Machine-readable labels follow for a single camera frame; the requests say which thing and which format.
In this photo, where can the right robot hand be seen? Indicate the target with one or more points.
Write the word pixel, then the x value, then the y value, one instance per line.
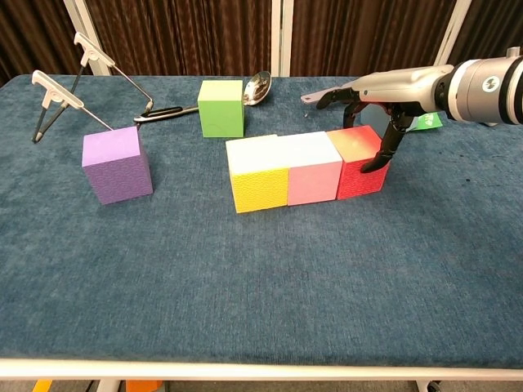
pixel 400 90

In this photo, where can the red foam cube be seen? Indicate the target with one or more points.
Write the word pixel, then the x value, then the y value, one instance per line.
pixel 359 183

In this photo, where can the pink foam cube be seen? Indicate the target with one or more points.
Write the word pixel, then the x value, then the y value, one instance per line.
pixel 312 185

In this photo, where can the yellow pink block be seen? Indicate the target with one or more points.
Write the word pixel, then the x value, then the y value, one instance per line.
pixel 259 192

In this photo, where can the green foam cube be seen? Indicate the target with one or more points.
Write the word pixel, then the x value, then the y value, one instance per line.
pixel 220 114

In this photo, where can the purple foam cube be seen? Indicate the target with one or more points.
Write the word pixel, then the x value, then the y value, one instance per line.
pixel 118 175

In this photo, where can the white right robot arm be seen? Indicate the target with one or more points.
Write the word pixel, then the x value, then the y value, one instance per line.
pixel 490 90

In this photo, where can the green printed packet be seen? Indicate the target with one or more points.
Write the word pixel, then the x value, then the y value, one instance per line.
pixel 429 121

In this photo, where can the grey plastic spatula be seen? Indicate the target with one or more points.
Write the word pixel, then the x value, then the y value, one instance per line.
pixel 312 98

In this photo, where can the blue velvet table cloth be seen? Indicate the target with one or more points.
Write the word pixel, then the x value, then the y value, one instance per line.
pixel 261 286

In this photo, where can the black caster wheel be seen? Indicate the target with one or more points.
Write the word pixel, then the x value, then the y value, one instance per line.
pixel 434 388

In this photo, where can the small orange object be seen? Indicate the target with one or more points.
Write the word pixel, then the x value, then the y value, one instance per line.
pixel 143 386

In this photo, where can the yellow floor tape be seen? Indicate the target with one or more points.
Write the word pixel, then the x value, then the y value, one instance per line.
pixel 43 386

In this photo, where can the white partition post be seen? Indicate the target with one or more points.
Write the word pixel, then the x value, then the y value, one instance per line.
pixel 282 41
pixel 453 28
pixel 75 12

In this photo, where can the white table frame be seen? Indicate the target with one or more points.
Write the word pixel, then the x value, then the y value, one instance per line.
pixel 261 371

